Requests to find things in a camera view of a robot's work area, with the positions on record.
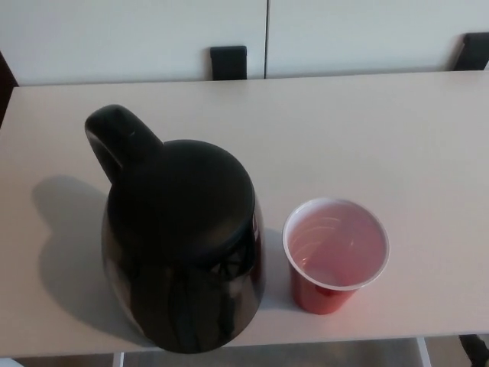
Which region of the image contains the black bracket right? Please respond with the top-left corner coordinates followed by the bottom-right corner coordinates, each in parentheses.
top-left (454, 32), bottom-right (489, 72)

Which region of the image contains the black bracket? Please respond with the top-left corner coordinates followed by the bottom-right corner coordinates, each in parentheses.
top-left (454, 32), bottom-right (489, 72)
top-left (209, 45), bottom-right (248, 80)

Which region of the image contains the black electric kettle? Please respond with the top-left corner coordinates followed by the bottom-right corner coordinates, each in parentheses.
top-left (84, 103), bottom-right (265, 355)

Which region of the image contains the red plastic cup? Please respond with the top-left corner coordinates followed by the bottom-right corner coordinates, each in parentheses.
top-left (282, 196), bottom-right (390, 316)

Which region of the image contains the black bracket centre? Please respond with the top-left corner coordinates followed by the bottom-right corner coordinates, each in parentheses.
top-left (209, 45), bottom-right (248, 80)

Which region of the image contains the dark brown furniture panel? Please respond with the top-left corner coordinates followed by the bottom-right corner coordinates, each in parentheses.
top-left (0, 49), bottom-right (19, 127)

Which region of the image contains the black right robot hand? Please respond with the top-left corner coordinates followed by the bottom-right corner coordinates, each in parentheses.
top-left (456, 333), bottom-right (489, 367)

